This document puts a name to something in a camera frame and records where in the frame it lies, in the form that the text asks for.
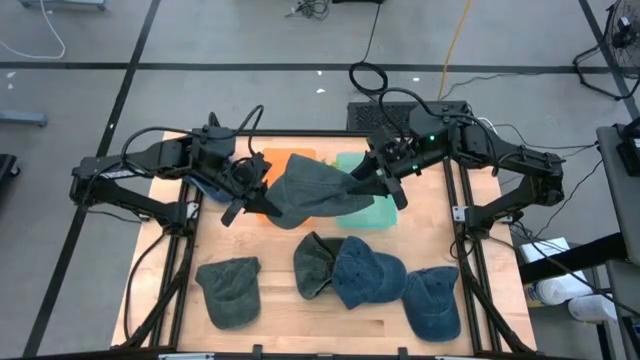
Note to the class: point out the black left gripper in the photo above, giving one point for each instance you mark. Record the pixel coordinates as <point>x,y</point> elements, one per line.
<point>247,175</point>

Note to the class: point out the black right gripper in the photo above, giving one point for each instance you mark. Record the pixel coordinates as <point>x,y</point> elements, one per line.
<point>395,155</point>

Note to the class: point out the blue denim cap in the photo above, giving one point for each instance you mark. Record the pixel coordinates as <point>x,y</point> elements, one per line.
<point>432,305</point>
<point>365,275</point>
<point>212,194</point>

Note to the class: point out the dark green denim cap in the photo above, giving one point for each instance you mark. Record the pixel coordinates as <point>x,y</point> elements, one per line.
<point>315,192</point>
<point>312,265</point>
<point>230,292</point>

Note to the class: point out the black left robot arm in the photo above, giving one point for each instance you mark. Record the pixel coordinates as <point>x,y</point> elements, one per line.
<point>150,155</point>

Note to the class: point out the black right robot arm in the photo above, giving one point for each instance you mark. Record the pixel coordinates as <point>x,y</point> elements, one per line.
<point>520,155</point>

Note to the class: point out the teal plastic bin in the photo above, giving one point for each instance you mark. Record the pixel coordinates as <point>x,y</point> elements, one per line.
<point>370,217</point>

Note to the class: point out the orange plastic bin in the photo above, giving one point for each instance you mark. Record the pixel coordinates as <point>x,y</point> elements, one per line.
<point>280,160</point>

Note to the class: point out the black perforated computer case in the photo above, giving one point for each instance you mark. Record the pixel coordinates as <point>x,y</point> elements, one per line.
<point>365,117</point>

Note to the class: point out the black flat beam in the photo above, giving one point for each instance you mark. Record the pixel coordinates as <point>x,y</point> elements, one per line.
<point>575,257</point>

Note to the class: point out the white paper towel roll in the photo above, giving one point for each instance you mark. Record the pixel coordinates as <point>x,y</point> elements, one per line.
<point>592,307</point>
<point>562,289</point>

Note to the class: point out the grey side table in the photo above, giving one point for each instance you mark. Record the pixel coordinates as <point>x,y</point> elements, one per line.
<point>617,200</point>

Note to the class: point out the grey-blue floor bar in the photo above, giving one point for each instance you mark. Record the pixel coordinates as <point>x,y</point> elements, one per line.
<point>22,119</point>

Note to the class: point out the black equipment box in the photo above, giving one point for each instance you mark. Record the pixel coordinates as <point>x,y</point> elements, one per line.
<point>631,150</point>

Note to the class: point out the grey platform base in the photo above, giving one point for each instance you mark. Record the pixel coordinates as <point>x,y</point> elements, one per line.
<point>65,4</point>

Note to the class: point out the black floor fan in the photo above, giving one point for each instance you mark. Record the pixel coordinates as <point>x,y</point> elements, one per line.
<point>625,25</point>

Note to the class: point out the black aluminium table frame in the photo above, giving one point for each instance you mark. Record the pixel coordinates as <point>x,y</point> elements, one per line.
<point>310,133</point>

